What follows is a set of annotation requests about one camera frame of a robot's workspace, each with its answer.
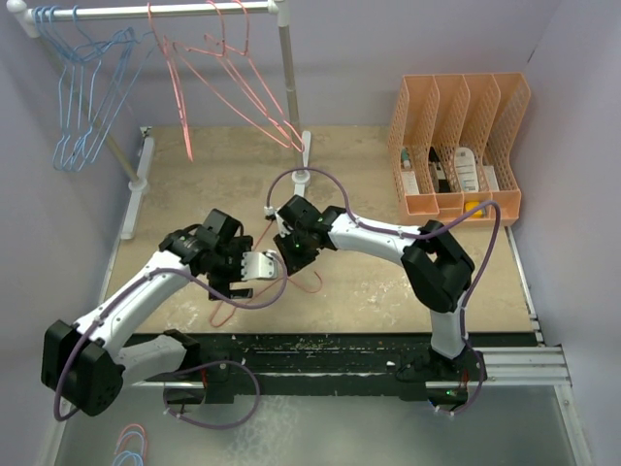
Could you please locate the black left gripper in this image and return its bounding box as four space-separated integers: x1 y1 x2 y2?
206 236 252 300

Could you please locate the pink wire hanger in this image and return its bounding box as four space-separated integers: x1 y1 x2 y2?
147 2 194 162
201 1 307 155
172 0 305 150
209 221 323 328

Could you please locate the blue wire hanger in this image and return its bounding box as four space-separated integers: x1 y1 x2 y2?
72 26 155 172
32 7 132 171
48 7 147 172
41 7 140 171

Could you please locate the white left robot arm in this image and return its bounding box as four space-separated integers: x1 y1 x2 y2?
41 209 278 421

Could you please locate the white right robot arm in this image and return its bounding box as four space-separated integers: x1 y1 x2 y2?
270 195 474 380

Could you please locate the green capped bottle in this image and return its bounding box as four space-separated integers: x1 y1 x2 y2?
400 148 412 170

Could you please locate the black white boxed item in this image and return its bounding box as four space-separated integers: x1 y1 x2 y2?
428 147 450 193

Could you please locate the yellow small object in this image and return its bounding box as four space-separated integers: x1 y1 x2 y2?
464 201 485 217

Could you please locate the orange plastic file organizer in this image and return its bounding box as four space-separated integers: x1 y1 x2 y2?
387 73 531 227

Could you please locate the white labelled bottle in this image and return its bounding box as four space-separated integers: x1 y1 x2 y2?
454 147 480 192

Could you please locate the white clothes rack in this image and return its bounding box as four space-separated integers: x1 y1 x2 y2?
6 1 311 240

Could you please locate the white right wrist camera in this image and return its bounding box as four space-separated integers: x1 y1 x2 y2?
264 206 289 237

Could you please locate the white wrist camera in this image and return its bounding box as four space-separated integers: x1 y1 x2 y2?
241 250 278 282
264 206 289 237

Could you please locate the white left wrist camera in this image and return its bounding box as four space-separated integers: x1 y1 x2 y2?
241 250 278 282

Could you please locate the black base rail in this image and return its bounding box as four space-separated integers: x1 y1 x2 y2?
149 333 487 405

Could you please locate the aluminium frame rail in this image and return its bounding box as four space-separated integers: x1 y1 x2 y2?
479 347 572 386

